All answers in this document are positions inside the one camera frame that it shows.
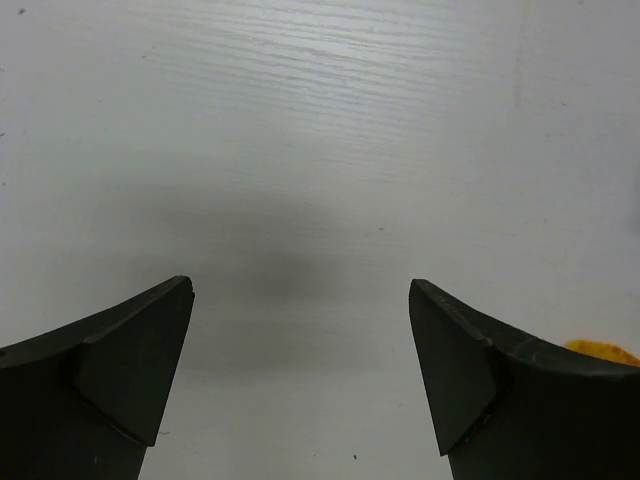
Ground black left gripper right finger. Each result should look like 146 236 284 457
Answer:
409 279 639 480

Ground orange round lego piece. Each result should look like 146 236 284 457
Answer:
565 339 640 367

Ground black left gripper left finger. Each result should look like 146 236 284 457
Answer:
1 276 195 480

